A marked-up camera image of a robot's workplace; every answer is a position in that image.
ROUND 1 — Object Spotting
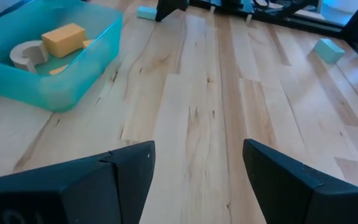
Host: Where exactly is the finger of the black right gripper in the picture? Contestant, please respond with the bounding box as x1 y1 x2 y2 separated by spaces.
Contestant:
155 0 190 22

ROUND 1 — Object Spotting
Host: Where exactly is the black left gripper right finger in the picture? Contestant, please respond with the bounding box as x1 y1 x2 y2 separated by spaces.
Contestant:
242 138 358 224

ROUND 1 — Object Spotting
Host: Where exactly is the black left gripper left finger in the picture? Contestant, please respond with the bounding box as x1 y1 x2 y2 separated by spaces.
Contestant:
0 140 157 224

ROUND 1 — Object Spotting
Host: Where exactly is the small teal block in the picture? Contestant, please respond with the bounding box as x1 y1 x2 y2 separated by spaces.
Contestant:
136 6 158 21

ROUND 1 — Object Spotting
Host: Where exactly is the large orange rectangular block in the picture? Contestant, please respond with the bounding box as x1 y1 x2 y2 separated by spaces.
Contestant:
41 22 87 58

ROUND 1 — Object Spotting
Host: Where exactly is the natural wooden arch block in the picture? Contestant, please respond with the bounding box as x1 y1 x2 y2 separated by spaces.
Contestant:
9 40 50 74

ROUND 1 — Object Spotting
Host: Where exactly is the large teal rectangular block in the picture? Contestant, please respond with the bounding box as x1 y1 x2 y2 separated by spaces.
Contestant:
312 38 346 65

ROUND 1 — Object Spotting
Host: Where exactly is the teal translucent plastic bin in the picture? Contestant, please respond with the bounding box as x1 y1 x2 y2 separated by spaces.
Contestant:
0 0 124 113

